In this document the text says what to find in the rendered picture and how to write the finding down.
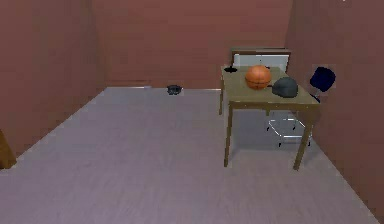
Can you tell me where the dark grey cap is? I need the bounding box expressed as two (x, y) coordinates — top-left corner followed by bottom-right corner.
(271, 76), (299, 99)

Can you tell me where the small dark grey floor object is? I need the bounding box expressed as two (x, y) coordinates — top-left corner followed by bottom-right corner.
(166, 84), (183, 96)

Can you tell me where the blue office chair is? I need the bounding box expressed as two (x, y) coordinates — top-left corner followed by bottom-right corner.
(265, 66), (337, 148)

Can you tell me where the brown wooden furniture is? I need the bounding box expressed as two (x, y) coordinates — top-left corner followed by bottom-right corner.
(0, 129), (18, 170)

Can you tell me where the orange basketball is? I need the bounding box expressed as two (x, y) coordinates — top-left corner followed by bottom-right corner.
(245, 64), (273, 91)

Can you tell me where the olive wooden table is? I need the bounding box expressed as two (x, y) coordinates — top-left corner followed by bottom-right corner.
(218, 65), (322, 171)

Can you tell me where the white brown-framed board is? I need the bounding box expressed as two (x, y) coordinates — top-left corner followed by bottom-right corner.
(230, 47), (292, 73)

